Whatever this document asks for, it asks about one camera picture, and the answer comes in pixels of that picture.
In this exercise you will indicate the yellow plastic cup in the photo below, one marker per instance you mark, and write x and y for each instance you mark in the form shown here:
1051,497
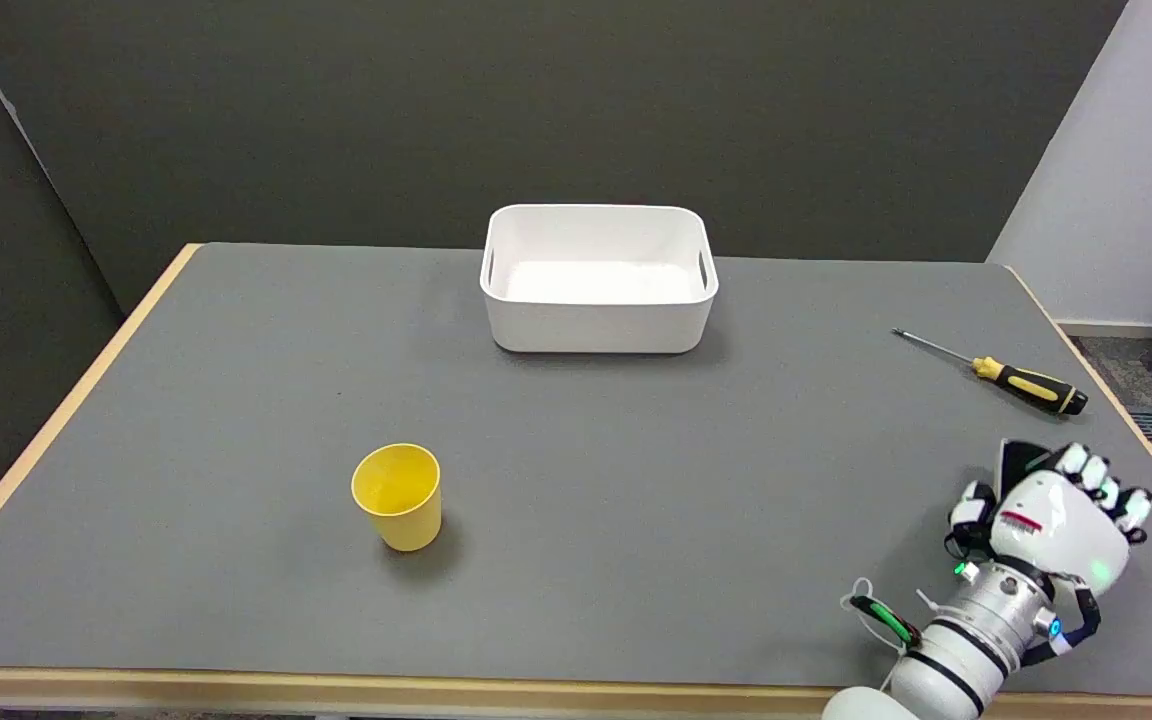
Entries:
399,496

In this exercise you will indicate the white plastic container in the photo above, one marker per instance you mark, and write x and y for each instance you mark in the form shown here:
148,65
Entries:
598,285

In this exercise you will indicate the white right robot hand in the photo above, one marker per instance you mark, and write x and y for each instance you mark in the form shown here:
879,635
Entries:
1051,525

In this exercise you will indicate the black blackboard eraser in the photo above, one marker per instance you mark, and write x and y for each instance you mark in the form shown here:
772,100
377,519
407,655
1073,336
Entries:
1018,462

